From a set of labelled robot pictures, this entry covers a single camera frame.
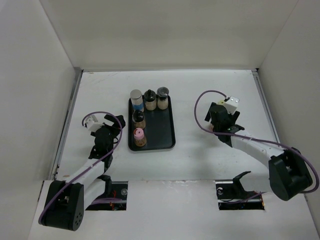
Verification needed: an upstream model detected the yellow cap spice bottle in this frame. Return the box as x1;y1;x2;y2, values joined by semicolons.
217;100;226;106

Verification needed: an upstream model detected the black round cap spice bottle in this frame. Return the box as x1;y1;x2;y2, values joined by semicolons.
132;109;146;129

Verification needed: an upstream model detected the silver lid blue label jar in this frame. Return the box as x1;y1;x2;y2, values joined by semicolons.
130;89;144;112

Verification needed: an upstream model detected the pink cap spice bottle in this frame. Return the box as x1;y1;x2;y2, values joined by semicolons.
133;128;147;147

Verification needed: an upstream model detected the black knob cap spice bottle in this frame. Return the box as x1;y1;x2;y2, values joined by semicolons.
144;89;157;111

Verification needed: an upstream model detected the black flip cap spice bottle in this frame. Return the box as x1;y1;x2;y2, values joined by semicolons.
157;86;169;110

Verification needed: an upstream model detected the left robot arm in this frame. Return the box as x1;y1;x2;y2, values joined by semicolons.
38;112;126;231

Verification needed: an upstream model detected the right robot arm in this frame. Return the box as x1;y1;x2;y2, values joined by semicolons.
204;102;313;201

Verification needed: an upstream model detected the black rectangular plastic tray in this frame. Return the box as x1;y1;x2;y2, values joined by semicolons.
127;97;176;152

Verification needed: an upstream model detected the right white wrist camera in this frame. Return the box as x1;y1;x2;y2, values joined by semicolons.
223;96;240;115

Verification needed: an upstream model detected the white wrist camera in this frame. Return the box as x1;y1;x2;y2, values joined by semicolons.
84;114;103;133
223;96;240;115

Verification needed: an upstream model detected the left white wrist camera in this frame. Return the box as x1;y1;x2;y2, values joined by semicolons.
84;114;103;133

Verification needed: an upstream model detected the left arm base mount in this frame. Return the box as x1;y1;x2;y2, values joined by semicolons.
86;175;129;211

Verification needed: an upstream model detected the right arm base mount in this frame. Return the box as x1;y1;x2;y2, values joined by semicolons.
215;171;265;211

